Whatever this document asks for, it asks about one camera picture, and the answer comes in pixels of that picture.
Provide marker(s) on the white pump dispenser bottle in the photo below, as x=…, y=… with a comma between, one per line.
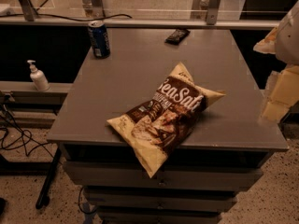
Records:
x=38, y=77

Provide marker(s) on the grey drawer cabinet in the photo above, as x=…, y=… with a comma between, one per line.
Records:
x=228, y=134

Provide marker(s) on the blue pepsi can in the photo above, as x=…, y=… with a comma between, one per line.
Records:
x=99, y=39

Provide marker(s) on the metal window frame rail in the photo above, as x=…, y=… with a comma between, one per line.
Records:
x=214, y=14

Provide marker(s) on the bottom grey drawer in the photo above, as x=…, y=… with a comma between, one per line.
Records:
x=123, y=215

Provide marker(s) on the black table leg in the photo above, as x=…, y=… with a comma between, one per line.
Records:
x=43, y=198

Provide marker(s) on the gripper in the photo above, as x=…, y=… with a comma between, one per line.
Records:
x=289, y=37

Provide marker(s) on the brown sea salt chip bag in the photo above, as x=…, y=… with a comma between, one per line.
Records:
x=155, y=128

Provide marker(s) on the top grey drawer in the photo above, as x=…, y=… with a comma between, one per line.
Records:
x=170, y=177

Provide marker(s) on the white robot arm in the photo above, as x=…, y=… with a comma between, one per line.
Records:
x=287, y=46

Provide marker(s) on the grey drawer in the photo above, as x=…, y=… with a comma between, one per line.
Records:
x=170, y=177
x=123, y=215
x=162, y=199

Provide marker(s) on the middle grey drawer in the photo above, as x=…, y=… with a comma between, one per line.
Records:
x=162, y=199

